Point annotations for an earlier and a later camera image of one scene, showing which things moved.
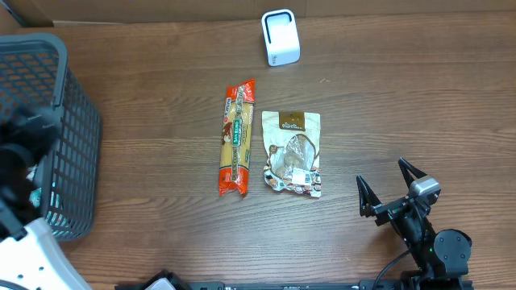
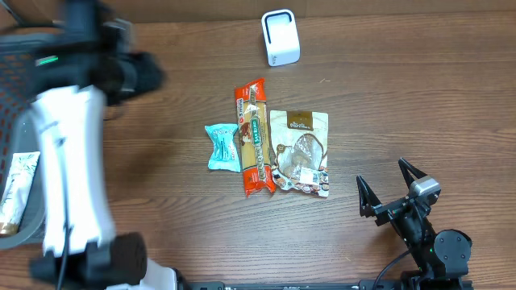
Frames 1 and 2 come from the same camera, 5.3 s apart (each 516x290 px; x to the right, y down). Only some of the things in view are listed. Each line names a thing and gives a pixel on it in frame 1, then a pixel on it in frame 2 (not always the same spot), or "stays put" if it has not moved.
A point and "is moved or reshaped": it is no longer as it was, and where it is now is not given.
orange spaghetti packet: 236,138 to 254,137
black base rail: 182,283 stays put
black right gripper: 370,201 stays put
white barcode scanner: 280,37 stays put
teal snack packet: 35,194 to 224,155
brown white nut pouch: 293,151 is moved or reshaped
